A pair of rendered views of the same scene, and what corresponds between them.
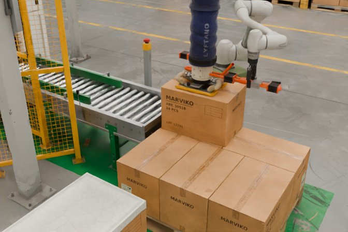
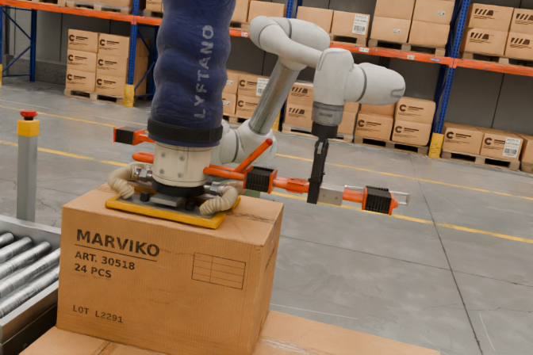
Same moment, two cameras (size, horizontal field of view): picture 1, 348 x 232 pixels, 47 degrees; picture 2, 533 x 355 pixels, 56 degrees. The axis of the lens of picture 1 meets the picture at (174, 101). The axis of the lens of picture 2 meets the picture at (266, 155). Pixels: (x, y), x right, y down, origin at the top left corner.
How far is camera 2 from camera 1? 1.74 m
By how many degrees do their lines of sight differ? 25
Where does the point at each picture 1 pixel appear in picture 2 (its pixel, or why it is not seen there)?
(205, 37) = (202, 64)
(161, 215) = not seen: outside the picture
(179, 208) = not seen: outside the picture
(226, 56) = (217, 150)
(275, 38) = (382, 74)
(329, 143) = (397, 330)
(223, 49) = not seen: hidden behind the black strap
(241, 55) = (248, 149)
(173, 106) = (96, 263)
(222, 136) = (242, 341)
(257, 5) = (302, 28)
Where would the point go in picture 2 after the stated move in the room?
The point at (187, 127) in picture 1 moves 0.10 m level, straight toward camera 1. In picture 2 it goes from (137, 320) to (139, 340)
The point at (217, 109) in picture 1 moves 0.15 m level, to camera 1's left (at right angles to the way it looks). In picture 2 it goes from (230, 262) to (176, 264)
